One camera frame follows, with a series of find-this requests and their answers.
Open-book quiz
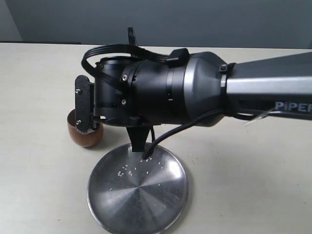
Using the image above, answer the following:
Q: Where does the brown wooden cup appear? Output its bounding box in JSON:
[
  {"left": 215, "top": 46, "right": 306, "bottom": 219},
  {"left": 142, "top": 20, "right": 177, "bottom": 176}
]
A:
[{"left": 67, "top": 109, "right": 104, "bottom": 148}]

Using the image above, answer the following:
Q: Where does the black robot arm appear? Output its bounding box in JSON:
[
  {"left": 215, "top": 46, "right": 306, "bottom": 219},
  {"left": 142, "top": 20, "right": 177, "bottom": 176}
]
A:
[{"left": 94, "top": 49, "right": 312, "bottom": 154}]

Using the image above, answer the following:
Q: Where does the round steel plate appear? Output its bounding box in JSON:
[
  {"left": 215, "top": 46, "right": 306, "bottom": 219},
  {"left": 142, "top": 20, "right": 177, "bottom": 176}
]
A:
[{"left": 87, "top": 144, "right": 189, "bottom": 234}]

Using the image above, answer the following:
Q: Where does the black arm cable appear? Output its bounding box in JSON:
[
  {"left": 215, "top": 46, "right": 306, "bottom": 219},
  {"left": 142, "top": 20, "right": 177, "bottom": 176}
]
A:
[{"left": 80, "top": 27, "right": 189, "bottom": 81}]

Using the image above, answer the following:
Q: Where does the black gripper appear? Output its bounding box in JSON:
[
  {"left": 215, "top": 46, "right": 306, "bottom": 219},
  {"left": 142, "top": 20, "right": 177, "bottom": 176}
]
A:
[{"left": 92, "top": 56, "right": 153, "bottom": 153}]

